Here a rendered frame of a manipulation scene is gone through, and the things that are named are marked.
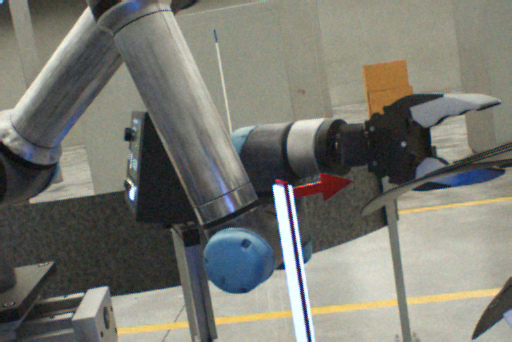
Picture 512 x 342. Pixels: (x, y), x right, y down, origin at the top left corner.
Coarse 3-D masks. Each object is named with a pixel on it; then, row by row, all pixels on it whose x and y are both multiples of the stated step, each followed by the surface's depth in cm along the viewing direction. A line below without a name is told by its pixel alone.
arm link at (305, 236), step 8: (256, 192) 83; (264, 192) 82; (272, 192) 82; (264, 200) 83; (272, 200) 82; (296, 200) 83; (304, 200) 85; (264, 208) 80; (272, 208) 80; (296, 208) 83; (304, 208) 84; (296, 216) 82; (304, 216) 84; (304, 224) 84; (304, 232) 84; (304, 240) 84; (304, 248) 84; (304, 256) 84; (280, 264) 84
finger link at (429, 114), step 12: (444, 96) 67; (456, 96) 66; (468, 96) 66; (480, 96) 65; (420, 108) 69; (432, 108) 68; (444, 108) 67; (456, 108) 66; (468, 108) 65; (480, 108) 65; (420, 120) 69; (432, 120) 68
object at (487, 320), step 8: (504, 288) 82; (496, 296) 84; (504, 296) 79; (488, 304) 85; (504, 304) 77; (488, 312) 80; (496, 312) 77; (504, 312) 75; (480, 320) 81; (488, 320) 77; (496, 320) 75; (480, 328) 78; (488, 328) 75; (472, 336) 78
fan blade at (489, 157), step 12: (504, 144) 59; (468, 156) 60; (480, 156) 57; (492, 156) 55; (504, 156) 52; (444, 168) 58; (456, 168) 46; (468, 168) 47; (480, 168) 48; (420, 180) 49; (432, 180) 53; (384, 192) 55; (396, 192) 56; (372, 204) 61; (384, 204) 67
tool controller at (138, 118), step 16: (144, 112) 106; (128, 128) 126; (144, 128) 106; (144, 144) 106; (160, 144) 106; (128, 160) 128; (144, 160) 106; (160, 160) 107; (128, 176) 126; (144, 176) 106; (160, 176) 107; (176, 176) 108; (144, 192) 106; (160, 192) 107; (176, 192) 108; (144, 208) 107; (160, 208) 107; (176, 208) 108; (192, 208) 109; (176, 224) 109
